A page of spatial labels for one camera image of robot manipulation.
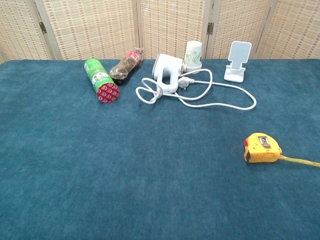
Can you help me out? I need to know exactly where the yellow tape measure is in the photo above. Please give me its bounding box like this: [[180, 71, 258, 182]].
[[243, 132, 320, 168]]

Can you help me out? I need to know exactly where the blue tablecloth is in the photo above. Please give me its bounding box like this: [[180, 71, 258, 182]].
[[0, 58, 320, 240]]

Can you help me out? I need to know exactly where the white handheld appliance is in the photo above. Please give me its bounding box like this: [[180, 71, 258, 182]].
[[151, 52, 187, 95]]

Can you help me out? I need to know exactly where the cola plastic bottle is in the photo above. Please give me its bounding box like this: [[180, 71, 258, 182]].
[[108, 47, 146, 86]]

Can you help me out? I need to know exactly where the white cup with lid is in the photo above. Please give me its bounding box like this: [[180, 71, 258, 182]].
[[184, 40, 203, 74]]

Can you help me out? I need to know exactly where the green chip can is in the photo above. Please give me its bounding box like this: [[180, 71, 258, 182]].
[[83, 58, 120, 104]]

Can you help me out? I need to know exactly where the white phone stand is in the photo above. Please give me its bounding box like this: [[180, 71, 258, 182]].
[[223, 41, 252, 84]]

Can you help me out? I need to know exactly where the woven folding screen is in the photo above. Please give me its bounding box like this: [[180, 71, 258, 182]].
[[0, 0, 320, 64]]

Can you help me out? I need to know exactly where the white power cable with plug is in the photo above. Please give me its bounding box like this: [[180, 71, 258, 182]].
[[135, 68, 258, 110]]

